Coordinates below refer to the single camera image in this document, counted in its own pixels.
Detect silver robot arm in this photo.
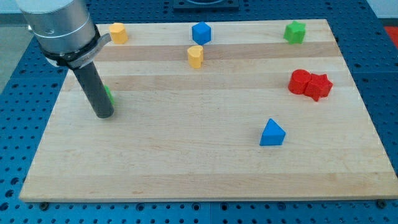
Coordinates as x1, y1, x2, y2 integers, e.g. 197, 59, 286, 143
17, 0, 111, 69

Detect green circle block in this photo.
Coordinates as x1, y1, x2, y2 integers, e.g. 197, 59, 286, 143
104, 85, 114, 105

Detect yellow hexagon block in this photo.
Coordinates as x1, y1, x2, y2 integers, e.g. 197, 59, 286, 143
109, 22, 129, 44

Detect wooden board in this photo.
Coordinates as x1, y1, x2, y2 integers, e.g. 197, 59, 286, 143
19, 19, 397, 203

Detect yellow heart block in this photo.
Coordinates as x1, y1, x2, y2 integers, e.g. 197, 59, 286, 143
187, 45, 204, 69

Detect blue triangle block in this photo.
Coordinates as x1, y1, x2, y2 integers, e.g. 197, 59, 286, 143
259, 118, 286, 146

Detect blue cube block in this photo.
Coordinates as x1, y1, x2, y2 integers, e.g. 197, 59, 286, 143
192, 22, 211, 45

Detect red cylinder block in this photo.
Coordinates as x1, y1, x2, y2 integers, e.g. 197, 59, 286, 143
288, 69, 311, 95

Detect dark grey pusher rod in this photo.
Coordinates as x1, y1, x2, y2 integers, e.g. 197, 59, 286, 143
73, 62, 114, 119

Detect red star block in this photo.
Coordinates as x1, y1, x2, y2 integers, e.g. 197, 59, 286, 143
303, 73, 333, 101

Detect green star block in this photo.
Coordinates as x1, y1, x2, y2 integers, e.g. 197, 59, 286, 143
284, 21, 306, 44

